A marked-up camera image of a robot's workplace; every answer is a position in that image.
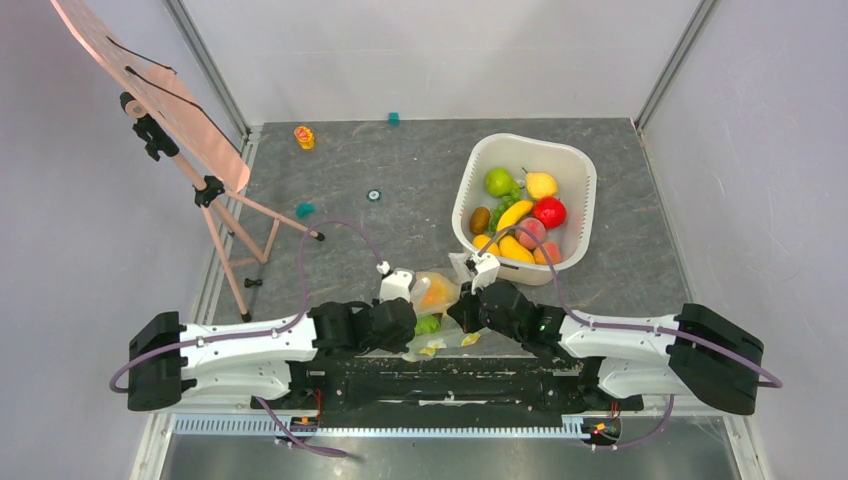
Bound orange yellow mango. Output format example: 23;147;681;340
415;272;460;315

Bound clear plastic bag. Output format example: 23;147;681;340
401;271;482;362

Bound white plastic basket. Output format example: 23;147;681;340
451;133;597;272

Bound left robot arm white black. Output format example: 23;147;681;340
110;299;417;412

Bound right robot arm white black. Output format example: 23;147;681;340
447;280;774;415

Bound yellow lemon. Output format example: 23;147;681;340
472;234;501;256

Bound orange peach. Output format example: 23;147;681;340
533;241;562;265

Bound pink peach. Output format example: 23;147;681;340
515;217;547;251

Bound brown kiwi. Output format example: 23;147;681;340
468;207;491;235

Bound yellow banana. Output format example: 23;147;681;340
495;200;534;232

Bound red apple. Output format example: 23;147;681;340
532;196;568;230

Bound green grapes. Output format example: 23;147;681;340
489;188;522;233

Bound green pear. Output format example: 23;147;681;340
484;167;518;197

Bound yellow lemon pear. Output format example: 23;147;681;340
524;170;559;201

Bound teal toy piece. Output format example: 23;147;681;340
295;203;316;219

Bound orange yellow toy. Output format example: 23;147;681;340
293;125;315;150

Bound pink tripod stand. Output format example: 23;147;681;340
120;92;325;323

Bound pink perforated board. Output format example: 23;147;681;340
52;0;250;191

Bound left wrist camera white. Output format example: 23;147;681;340
376;261;415;303

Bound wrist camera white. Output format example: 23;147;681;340
448;252;501;294
376;261;415;303

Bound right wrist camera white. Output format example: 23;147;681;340
448;252;501;294

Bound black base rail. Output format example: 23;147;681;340
268;357;644;428

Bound black cord on board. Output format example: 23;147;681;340
104;35;242;158

